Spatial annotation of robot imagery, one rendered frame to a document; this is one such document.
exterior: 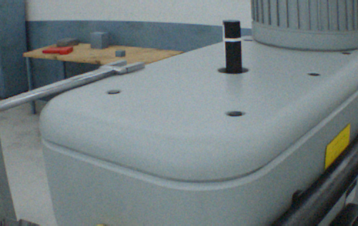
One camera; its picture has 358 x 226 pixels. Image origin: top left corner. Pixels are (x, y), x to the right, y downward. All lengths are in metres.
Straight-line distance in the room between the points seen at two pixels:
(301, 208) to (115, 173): 0.17
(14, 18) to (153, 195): 7.57
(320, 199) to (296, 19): 0.32
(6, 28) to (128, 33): 2.26
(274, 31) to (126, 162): 0.38
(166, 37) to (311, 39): 5.44
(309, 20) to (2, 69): 7.31
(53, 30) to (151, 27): 1.97
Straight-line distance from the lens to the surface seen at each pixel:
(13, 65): 8.00
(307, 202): 0.48
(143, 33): 6.35
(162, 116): 0.45
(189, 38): 5.92
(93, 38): 6.53
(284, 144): 0.45
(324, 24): 0.73
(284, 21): 0.73
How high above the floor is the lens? 2.03
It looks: 18 degrees down
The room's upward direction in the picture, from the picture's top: 3 degrees counter-clockwise
